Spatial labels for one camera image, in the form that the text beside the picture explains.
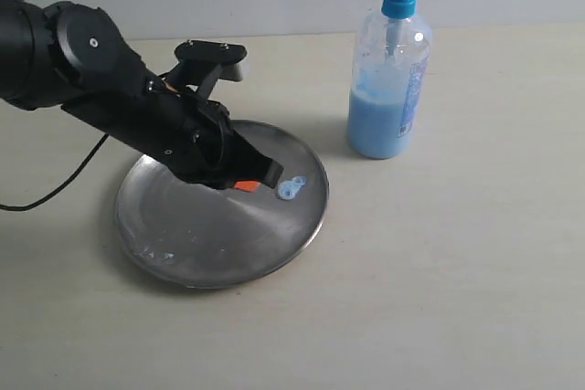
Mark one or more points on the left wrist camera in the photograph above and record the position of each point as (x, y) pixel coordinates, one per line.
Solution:
(203, 63)

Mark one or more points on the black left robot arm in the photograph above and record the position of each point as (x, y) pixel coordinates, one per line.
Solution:
(74, 57)

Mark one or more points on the blue soap blob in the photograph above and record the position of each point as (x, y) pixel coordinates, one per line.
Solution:
(287, 190)

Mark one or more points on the blue pump soap bottle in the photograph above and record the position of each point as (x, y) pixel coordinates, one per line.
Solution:
(392, 51)

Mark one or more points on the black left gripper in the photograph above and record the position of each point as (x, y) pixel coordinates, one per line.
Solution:
(192, 137)

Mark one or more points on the round steel plate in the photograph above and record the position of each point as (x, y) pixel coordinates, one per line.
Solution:
(203, 238)

